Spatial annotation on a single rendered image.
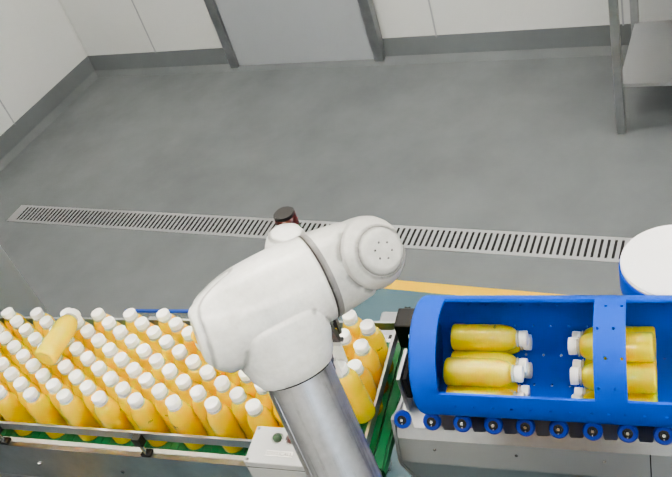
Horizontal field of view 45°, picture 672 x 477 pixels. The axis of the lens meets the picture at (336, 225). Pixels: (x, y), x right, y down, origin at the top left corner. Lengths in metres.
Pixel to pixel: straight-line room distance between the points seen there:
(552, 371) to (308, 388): 1.04
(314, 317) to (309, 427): 0.16
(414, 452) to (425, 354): 0.35
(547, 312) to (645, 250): 0.36
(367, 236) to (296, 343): 0.17
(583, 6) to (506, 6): 0.45
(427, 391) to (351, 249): 0.85
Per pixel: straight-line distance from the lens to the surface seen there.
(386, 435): 2.15
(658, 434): 1.98
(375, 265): 1.10
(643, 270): 2.22
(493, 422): 2.01
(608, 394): 1.83
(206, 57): 6.32
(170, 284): 4.37
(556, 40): 5.24
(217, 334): 1.10
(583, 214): 3.99
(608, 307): 1.86
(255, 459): 1.95
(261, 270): 1.11
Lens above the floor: 2.59
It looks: 37 degrees down
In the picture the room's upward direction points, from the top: 20 degrees counter-clockwise
